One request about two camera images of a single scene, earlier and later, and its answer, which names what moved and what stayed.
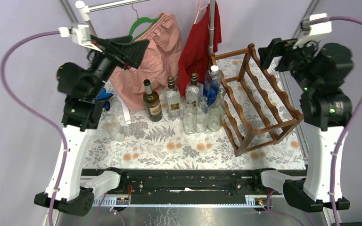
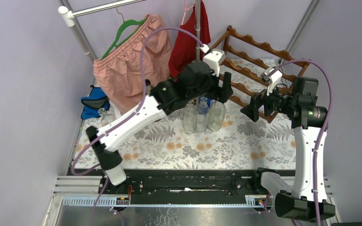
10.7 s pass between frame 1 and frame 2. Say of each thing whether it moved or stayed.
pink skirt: stayed
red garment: moved
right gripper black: moved
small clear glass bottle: stayed
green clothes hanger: moved
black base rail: stayed
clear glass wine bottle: stayed
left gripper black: moved
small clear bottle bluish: stayed
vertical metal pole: moved
